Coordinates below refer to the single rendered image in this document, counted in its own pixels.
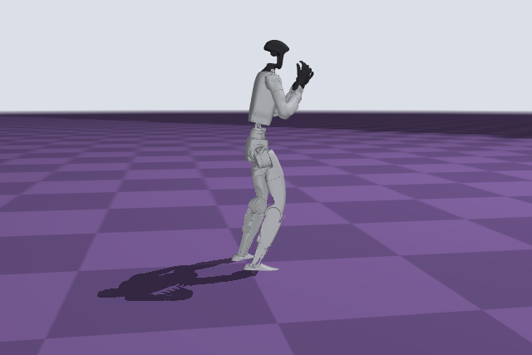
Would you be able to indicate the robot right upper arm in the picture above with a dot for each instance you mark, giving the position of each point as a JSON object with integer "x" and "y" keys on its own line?
{"x": 274, "y": 84}

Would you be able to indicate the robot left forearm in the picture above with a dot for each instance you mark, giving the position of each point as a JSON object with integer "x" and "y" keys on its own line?
{"x": 288, "y": 94}

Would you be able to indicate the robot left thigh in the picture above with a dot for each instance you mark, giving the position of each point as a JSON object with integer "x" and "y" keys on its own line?
{"x": 258, "y": 204}

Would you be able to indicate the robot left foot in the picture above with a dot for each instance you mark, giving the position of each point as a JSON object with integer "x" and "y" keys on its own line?
{"x": 237, "y": 257}

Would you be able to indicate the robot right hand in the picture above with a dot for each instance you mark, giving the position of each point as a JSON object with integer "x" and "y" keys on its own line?
{"x": 302, "y": 76}

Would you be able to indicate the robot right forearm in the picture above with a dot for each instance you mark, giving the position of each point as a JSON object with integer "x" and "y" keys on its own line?
{"x": 293, "y": 101}

